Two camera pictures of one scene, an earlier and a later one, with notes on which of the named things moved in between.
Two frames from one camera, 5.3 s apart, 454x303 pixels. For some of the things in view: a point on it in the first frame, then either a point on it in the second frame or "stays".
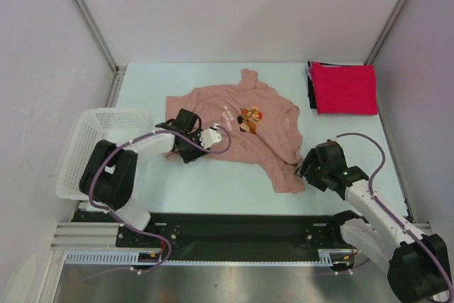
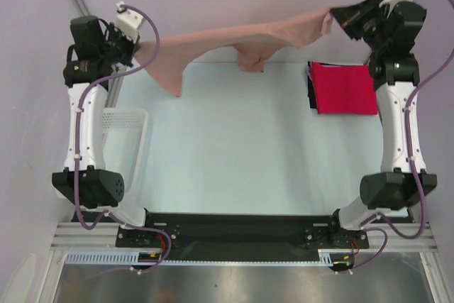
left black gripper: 188,157 → 132,46
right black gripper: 308,159 → 348,15
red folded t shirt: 345,90 stays
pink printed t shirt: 263,123 → 255,44
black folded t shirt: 311,94 stays
